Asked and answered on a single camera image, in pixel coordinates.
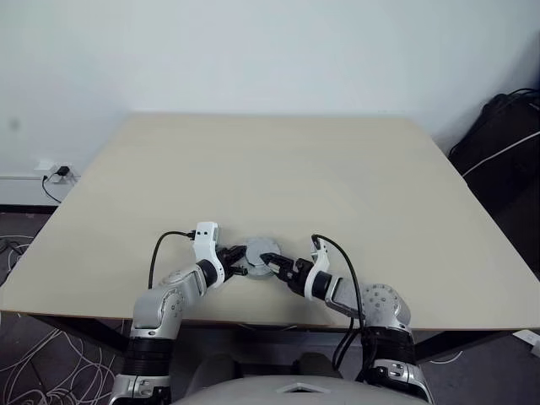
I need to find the black table frame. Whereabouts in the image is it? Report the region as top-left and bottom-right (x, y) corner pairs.
(24, 312), (520, 365)

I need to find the black floor cable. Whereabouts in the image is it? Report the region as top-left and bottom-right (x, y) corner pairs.
(0, 235), (26, 284)

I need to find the white floor cable tangle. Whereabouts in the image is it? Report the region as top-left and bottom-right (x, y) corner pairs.
(0, 324), (127, 405)

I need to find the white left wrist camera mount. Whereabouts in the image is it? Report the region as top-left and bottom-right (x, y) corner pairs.
(192, 220), (227, 290)

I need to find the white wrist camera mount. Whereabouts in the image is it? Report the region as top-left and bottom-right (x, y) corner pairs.
(304, 235), (331, 301)
(192, 220), (227, 290)

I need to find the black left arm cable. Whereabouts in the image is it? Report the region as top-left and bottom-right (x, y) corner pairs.
(148, 229), (196, 290)

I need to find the white wall outlet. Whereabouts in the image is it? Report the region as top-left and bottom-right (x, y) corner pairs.
(34, 159), (80, 186)

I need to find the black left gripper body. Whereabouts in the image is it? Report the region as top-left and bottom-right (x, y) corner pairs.
(214, 246), (237, 280)

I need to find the black adapter cable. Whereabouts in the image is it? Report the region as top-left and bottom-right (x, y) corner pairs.
(40, 171), (64, 206)

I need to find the white power strip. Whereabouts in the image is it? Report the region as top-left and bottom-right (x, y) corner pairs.
(512, 328), (540, 345)

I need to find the white cable on bag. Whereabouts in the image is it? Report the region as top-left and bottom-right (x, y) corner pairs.
(462, 132), (540, 177)

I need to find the grey robot torso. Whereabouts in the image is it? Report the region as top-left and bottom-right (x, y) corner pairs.
(170, 375), (427, 405)

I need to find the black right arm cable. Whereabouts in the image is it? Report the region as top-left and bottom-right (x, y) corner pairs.
(310, 234), (368, 372)

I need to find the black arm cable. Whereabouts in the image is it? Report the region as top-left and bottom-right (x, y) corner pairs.
(310, 234), (368, 372)
(148, 229), (196, 290)

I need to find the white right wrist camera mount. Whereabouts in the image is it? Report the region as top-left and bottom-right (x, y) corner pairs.
(304, 235), (331, 301)

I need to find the black bag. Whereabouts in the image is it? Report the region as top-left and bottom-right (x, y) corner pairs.
(447, 87), (540, 212)

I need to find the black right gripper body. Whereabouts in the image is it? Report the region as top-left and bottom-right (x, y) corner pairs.
(281, 256), (316, 296)

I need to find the grey notched motor lid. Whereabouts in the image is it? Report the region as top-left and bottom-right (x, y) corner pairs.
(245, 236), (283, 272)

